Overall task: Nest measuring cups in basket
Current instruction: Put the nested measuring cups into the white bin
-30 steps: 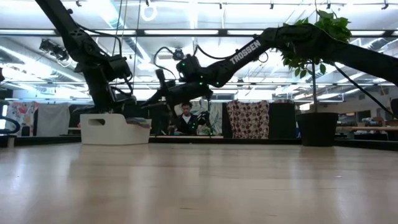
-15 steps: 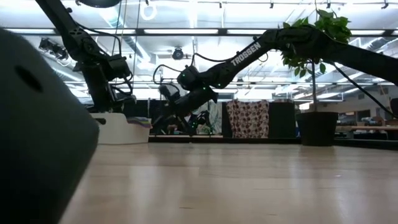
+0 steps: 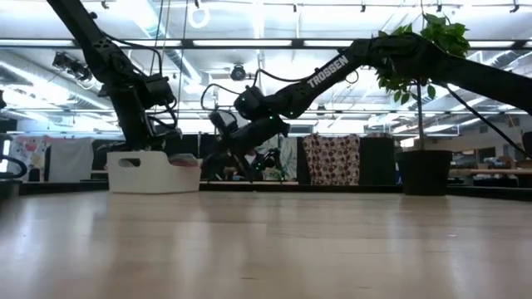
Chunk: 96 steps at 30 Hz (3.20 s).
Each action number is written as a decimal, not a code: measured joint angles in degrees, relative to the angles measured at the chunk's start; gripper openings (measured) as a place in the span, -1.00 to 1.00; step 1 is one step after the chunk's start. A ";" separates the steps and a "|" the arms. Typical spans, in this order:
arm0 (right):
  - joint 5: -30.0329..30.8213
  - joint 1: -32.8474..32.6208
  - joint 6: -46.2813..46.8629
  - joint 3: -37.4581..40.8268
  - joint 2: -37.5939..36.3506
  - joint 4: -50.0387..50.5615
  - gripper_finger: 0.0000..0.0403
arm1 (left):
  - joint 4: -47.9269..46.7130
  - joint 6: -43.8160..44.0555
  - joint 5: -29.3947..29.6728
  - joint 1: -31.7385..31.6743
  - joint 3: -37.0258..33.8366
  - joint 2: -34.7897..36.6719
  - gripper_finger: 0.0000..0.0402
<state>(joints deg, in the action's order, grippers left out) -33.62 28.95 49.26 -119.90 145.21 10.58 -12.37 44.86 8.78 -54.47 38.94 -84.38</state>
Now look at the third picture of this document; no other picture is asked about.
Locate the black hanging cable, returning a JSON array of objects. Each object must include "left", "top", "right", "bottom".
[{"left": 148, "top": 0, "right": 165, "bottom": 76}]

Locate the black partition panel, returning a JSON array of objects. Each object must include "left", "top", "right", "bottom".
[{"left": 358, "top": 135, "right": 397, "bottom": 186}]

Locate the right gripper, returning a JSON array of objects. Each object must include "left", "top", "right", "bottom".
[{"left": 201, "top": 115, "right": 292, "bottom": 180}]

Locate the green potted plant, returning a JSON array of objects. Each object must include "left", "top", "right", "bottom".
[{"left": 373, "top": 12, "right": 473, "bottom": 196}]

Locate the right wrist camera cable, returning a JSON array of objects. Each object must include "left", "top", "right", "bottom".
[{"left": 200, "top": 67, "right": 311, "bottom": 111}]

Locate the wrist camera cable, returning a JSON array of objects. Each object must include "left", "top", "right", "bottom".
[
  {"left": 200, "top": 67, "right": 311, "bottom": 111},
  {"left": 101, "top": 31, "right": 180, "bottom": 130}
]

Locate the white hanging ring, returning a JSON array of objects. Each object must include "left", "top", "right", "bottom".
[{"left": 186, "top": 2, "right": 210, "bottom": 30}]

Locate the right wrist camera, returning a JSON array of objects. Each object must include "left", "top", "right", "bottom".
[{"left": 207, "top": 109, "right": 240, "bottom": 139}]

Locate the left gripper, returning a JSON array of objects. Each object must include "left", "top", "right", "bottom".
[{"left": 108, "top": 85, "right": 184, "bottom": 153}]

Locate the grey cloth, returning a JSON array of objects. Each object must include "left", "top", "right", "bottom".
[{"left": 48, "top": 137, "right": 95, "bottom": 183}]

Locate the white plastic basket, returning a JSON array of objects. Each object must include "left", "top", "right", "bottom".
[{"left": 106, "top": 149, "right": 203, "bottom": 195}]

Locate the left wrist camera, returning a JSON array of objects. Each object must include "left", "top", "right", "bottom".
[{"left": 143, "top": 73, "right": 176, "bottom": 107}]

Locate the LED light bar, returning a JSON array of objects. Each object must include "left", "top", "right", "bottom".
[{"left": 0, "top": 38, "right": 532, "bottom": 51}]

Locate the black aluminium table frame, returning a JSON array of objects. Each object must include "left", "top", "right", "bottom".
[{"left": 0, "top": 179, "right": 532, "bottom": 201}]

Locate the floral cloth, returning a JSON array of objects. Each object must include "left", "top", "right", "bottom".
[{"left": 7, "top": 135, "right": 52, "bottom": 182}]

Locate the black spotlight cluster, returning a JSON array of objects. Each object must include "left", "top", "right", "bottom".
[{"left": 51, "top": 51, "right": 94, "bottom": 84}]

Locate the wooden desk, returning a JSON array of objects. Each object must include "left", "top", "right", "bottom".
[{"left": 448, "top": 167, "right": 532, "bottom": 175}]

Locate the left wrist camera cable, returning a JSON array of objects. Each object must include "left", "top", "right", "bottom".
[{"left": 101, "top": 31, "right": 180, "bottom": 130}]

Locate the black looped cable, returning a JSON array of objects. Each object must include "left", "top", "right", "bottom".
[{"left": 0, "top": 154, "right": 28, "bottom": 180}]

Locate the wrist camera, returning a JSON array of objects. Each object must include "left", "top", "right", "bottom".
[
  {"left": 143, "top": 73, "right": 176, "bottom": 107},
  {"left": 207, "top": 109, "right": 240, "bottom": 139}
]

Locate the dotted patterned cloth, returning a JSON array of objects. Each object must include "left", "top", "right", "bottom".
[{"left": 302, "top": 133, "right": 362, "bottom": 187}]

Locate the leaf patterned cloth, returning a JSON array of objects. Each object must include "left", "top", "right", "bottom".
[{"left": 259, "top": 135, "right": 298, "bottom": 183}]

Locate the round black spotlight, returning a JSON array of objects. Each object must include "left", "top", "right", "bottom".
[{"left": 229, "top": 64, "right": 249, "bottom": 82}]

